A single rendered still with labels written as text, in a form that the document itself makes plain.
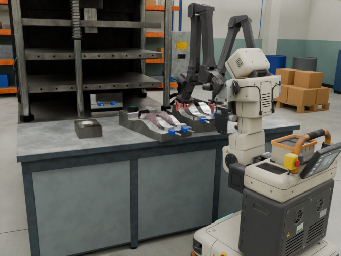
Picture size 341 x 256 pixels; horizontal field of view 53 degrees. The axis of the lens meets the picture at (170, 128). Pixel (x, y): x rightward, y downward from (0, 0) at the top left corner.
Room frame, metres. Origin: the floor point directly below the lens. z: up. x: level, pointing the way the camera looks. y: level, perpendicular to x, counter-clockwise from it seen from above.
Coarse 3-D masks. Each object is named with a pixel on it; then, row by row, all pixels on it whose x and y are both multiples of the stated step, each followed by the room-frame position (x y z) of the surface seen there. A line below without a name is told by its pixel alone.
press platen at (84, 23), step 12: (24, 24) 2.63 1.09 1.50; (36, 24) 2.66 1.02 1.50; (48, 24) 2.69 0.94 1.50; (60, 24) 2.73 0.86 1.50; (84, 24) 2.80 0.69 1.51; (96, 24) 2.84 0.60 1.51; (108, 24) 2.87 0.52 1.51; (120, 24) 2.91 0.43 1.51; (132, 24) 2.96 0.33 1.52; (144, 24) 3.00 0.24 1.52; (156, 24) 3.04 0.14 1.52
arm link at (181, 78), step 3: (180, 75) 2.12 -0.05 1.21; (183, 75) 2.09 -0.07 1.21; (186, 75) 2.10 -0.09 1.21; (189, 75) 2.01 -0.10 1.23; (177, 78) 2.12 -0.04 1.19; (180, 78) 2.10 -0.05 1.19; (183, 78) 2.09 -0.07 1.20; (186, 78) 2.03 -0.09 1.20; (189, 78) 2.01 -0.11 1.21; (180, 81) 2.10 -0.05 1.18; (183, 81) 2.08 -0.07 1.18; (186, 81) 2.04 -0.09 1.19; (189, 81) 2.02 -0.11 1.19; (192, 81) 2.05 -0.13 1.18; (195, 81) 2.06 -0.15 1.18; (198, 81) 2.07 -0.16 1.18; (183, 84) 2.09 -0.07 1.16
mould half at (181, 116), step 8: (192, 104) 2.59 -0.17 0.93; (200, 104) 2.61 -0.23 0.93; (168, 112) 2.66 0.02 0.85; (176, 112) 2.52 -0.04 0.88; (184, 112) 2.48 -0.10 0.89; (192, 112) 2.49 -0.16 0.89; (208, 112) 2.53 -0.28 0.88; (184, 120) 2.39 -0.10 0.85; (192, 120) 2.27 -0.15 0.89; (208, 120) 2.30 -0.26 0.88; (192, 128) 2.26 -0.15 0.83; (200, 128) 2.27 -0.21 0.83; (208, 128) 2.30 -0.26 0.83
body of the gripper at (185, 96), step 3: (183, 90) 2.08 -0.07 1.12; (183, 93) 2.07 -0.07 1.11; (186, 93) 2.06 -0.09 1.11; (189, 93) 2.06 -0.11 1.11; (177, 96) 2.08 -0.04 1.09; (180, 96) 2.09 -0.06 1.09; (183, 96) 2.07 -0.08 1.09; (186, 96) 2.06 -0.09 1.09; (189, 96) 2.07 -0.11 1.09; (180, 99) 2.06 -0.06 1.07; (183, 99) 2.07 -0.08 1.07; (186, 99) 2.07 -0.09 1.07; (189, 99) 2.09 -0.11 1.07; (192, 99) 2.10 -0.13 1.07
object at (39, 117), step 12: (132, 96) 3.65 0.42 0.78; (36, 108) 2.97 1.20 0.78; (48, 108) 2.98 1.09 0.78; (60, 108) 2.99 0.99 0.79; (72, 108) 3.00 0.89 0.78; (84, 108) 3.01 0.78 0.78; (156, 108) 3.07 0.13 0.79; (36, 120) 2.55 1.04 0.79; (48, 120) 2.56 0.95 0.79; (60, 120) 2.59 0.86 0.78
